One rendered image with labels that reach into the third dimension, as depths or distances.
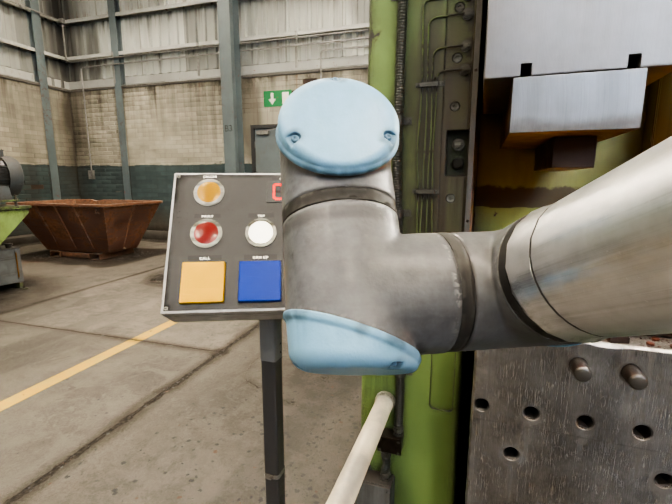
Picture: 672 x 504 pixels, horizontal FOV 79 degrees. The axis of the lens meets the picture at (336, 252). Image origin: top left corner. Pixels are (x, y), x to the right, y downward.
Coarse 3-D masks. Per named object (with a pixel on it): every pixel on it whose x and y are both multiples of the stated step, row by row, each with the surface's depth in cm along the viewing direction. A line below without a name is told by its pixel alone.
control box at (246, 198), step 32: (192, 192) 78; (224, 192) 78; (256, 192) 79; (192, 224) 76; (224, 224) 76; (192, 256) 74; (224, 256) 74; (256, 256) 75; (192, 320) 76; (224, 320) 77
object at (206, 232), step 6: (204, 222) 76; (210, 222) 76; (198, 228) 75; (204, 228) 75; (210, 228) 75; (216, 228) 76; (198, 234) 75; (204, 234) 75; (210, 234) 75; (216, 234) 75; (198, 240) 74; (204, 240) 74; (210, 240) 75
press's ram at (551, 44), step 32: (512, 0) 70; (544, 0) 68; (576, 0) 67; (608, 0) 65; (640, 0) 64; (512, 32) 71; (544, 32) 69; (576, 32) 68; (608, 32) 66; (640, 32) 65; (512, 64) 71; (544, 64) 70; (576, 64) 68; (608, 64) 67; (640, 64) 66
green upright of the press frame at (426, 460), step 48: (384, 0) 90; (432, 0) 87; (384, 48) 92; (432, 48) 88; (480, 48) 86; (480, 96) 114; (384, 384) 105; (432, 384) 101; (432, 432) 103; (432, 480) 105
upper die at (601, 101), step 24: (600, 72) 67; (624, 72) 66; (528, 96) 71; (552, 96) 70; (576, 96) 69; (600, 96) 68; (624, 96) 67; (504, 120) 96; (528, 120) 72; (552, 120) 71; (576, 120) 70; (600, 120) 68; (624, 120) 67; (504, 144) 97; (528, 144) 97
